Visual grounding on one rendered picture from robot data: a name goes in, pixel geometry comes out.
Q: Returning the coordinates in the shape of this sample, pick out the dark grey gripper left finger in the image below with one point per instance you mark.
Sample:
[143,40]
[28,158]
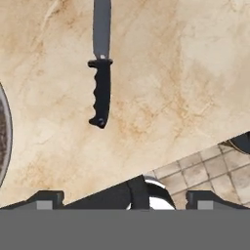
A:
[49,198]

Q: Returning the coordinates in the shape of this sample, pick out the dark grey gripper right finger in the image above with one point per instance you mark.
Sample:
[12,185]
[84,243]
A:
[199,197]

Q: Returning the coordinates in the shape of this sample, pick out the dark grey round plate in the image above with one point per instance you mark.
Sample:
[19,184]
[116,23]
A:
[4,136]

